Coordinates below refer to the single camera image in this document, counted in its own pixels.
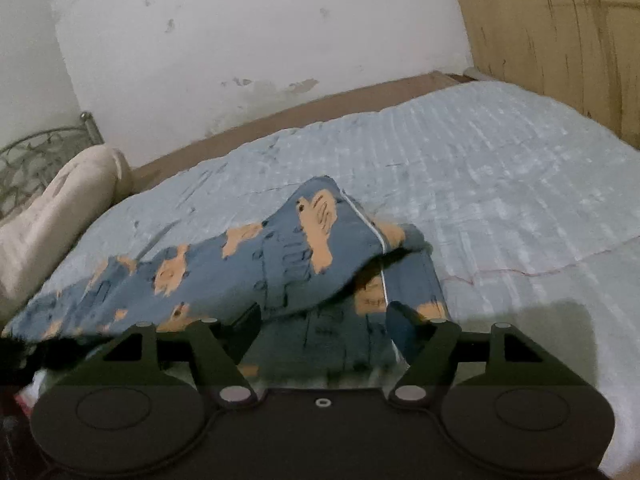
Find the plywood board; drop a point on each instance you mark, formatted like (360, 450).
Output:
(550, 35)

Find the blue pants with orange print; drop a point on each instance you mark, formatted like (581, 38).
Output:
(280, 270)

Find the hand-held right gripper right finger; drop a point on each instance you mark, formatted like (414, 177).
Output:
(402, 330)

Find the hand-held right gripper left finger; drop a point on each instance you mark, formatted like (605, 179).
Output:
(210, 341)

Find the brown mattress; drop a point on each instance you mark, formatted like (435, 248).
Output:
(300, 110)

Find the cream comforter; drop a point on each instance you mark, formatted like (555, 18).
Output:
(50, 220)

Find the light blue quilted bed sheet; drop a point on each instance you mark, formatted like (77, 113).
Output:
(500, 185)

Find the grey metal headboard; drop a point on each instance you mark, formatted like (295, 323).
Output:
(93, 132)

